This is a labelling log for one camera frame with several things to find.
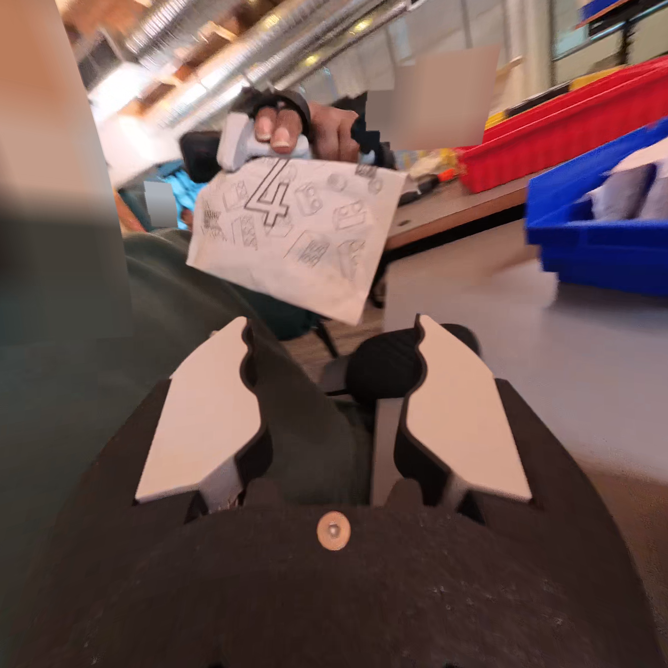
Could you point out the white printed paper bag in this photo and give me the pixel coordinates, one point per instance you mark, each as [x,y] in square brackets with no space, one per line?
[292,235]

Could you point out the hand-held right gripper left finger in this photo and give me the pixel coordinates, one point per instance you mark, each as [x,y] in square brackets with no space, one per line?
[203,417]

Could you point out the red ribbed bin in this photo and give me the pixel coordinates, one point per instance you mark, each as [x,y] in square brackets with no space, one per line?
[548,135]

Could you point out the person's left hand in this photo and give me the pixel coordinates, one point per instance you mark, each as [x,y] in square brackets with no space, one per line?
[334,135]

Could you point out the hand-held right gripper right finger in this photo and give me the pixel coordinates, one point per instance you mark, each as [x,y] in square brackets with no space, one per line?
[459,417]

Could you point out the black padded chair armrest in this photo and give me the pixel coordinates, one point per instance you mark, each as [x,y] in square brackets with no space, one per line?
[381,365]

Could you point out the blue plastic bin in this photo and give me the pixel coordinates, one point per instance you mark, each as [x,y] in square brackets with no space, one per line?
[600,245]

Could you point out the wooden office table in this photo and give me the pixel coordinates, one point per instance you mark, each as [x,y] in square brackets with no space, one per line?
[443,208]

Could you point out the silver air duct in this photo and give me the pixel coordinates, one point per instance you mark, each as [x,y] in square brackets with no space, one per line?
[235,52]

